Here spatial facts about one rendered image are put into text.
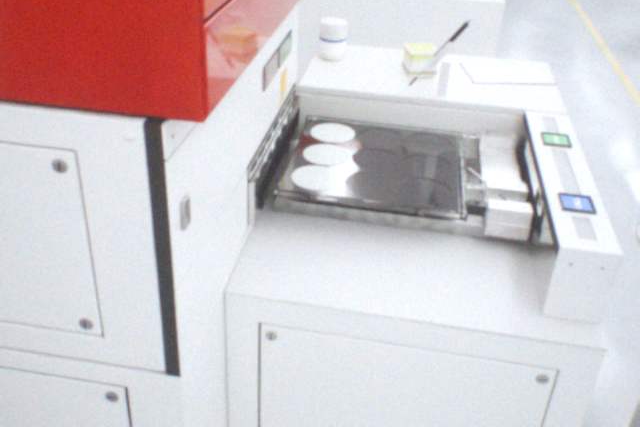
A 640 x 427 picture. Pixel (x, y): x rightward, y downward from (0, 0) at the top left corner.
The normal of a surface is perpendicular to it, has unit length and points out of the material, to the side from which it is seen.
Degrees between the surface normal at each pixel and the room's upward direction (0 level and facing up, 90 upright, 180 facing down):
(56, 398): 90
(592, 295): 90
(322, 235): 0
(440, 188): 0
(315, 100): 90
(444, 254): 0
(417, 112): 90
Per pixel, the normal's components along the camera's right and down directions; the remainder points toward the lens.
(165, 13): -0.17, 0.48
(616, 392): 0.04, -0.87
